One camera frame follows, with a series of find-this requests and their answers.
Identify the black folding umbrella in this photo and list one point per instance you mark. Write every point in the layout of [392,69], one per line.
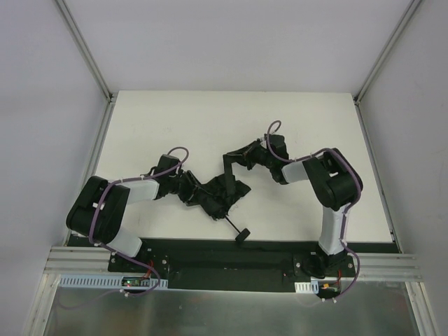
[217,196]

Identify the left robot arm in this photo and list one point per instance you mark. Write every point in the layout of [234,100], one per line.
[100,207]

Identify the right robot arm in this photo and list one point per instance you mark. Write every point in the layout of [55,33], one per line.
[336,184]

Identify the left aluminium frame post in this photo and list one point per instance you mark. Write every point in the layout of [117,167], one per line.
[83,48]

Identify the aluminium frame post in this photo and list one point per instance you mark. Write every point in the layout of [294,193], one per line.
[398,31]
[83,48]

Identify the right white cable duct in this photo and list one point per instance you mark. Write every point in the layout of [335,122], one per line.
[311,287]

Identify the white cable duct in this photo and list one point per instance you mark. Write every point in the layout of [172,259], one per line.
[111,282]
[311,287]

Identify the aluminium cross rail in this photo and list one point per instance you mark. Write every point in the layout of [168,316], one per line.
[95,261]

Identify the left white cable duct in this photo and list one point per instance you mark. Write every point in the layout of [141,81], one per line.
[111,282]

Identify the right aluminium frame post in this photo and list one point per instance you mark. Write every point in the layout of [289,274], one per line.
[398,31]

